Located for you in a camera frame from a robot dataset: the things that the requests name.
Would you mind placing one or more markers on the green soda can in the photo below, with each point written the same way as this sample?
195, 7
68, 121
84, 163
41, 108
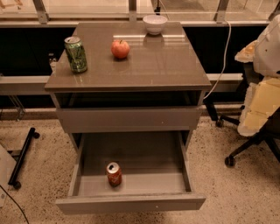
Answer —
76, 54

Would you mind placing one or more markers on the black office chair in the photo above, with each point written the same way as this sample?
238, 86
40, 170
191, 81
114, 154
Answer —
268, 133

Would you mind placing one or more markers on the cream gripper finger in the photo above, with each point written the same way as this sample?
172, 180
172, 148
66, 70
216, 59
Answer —
262, 100
247, 53

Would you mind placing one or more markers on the red coke can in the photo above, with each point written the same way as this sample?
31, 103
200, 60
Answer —
114, 174

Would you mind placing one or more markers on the black wheeled stand base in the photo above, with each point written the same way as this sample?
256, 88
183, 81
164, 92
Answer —
20, 157

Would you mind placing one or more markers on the grey drawer cabinet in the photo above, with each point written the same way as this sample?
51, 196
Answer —
161, 71

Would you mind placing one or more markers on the open grey middle drawer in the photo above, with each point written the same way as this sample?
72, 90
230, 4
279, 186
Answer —
154, 174

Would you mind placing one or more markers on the white bowl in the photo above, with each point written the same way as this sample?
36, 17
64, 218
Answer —
154, 24

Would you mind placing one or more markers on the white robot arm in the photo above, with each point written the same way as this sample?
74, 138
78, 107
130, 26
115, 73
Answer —
267, 53

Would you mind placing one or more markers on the red apple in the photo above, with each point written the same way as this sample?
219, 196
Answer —
120, 49

